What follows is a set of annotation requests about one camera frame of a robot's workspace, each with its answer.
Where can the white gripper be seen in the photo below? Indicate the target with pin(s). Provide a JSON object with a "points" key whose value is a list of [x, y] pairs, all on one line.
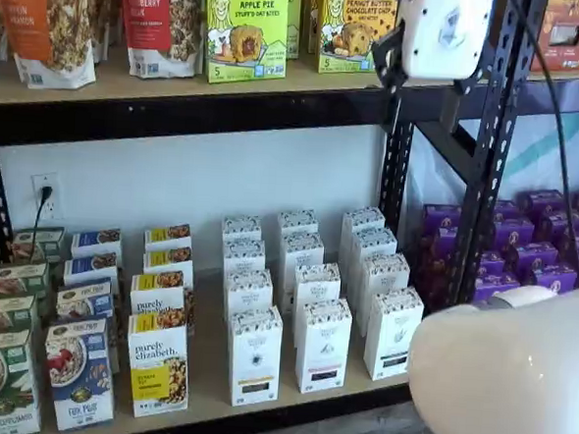
{"points": [[443, 39]]}

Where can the white box yellow strip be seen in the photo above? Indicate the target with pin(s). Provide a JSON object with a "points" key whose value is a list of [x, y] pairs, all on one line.
{"points": [[256, 357], [248, 290], [242, 228], [244, 256]]}

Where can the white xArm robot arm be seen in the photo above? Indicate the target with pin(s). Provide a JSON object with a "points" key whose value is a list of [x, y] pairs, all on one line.
{"points": [[506, 378]]}

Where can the yellow Bobo's peanut butter box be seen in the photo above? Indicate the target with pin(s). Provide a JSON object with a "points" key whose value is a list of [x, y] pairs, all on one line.
{"points": [[355, 34], [312, 21]]}

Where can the green Bobo's apple pie box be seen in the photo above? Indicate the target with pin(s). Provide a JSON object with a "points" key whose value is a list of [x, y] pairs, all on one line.
{"points": [[294, 20], [246, 32]]}

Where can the orange snack box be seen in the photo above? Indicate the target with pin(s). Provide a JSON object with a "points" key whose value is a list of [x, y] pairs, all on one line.
{"points": [[566, 32]]}

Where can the white box green strip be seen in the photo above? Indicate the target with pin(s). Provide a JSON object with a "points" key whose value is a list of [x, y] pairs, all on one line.
{"points": [[363, 219], [385, 274], [374, 244], [393, 331]]}

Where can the yellow Purely Elizabeth box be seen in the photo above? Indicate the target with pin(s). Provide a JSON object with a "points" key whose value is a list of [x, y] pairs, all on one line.
{"points": [[159, 297], [169, 261], [157, 366], [168, 236]]}

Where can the blue Nature's Path oatmeal box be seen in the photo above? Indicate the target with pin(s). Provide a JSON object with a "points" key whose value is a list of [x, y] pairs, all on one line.
{"points": [[85, 298], [92, 266], [96, 242], [80, 376]]}

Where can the green Nature's Path cereal box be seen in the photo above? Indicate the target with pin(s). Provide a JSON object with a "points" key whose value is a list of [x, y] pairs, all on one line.
{"points": [[3, 315], [37, 243], [4, 386], [20, 279]]}

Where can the translucent plastic sheet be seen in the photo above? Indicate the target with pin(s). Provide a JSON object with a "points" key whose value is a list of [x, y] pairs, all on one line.
{"points": [[534, 153]]}

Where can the red label granola bag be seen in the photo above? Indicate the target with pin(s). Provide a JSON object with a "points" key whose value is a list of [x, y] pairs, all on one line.
{"points": [[158, 27]]}

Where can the orange label granola bag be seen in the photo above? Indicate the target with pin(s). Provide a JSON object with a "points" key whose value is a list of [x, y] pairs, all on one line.
{"points": [[105, 14], [45, 25]]}

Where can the white wall outlet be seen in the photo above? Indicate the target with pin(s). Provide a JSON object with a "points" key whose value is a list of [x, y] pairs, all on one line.
{"points": [[37, 179]]}

